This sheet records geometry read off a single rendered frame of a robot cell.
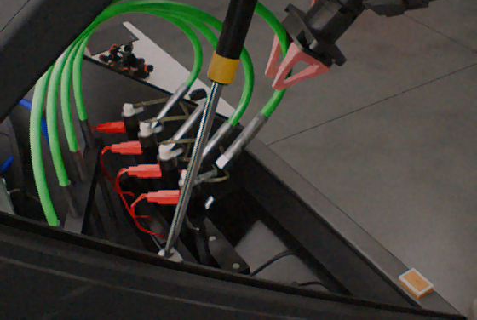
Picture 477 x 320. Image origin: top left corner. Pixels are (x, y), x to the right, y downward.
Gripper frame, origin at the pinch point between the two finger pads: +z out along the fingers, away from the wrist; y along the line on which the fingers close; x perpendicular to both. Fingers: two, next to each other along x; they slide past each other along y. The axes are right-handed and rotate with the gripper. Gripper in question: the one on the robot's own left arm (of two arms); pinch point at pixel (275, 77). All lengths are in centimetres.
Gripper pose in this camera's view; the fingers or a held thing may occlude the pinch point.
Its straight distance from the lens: 89.7
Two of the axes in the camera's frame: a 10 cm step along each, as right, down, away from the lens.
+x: 7.3, 3.0, 6.1
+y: 3.0, 6.6, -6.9
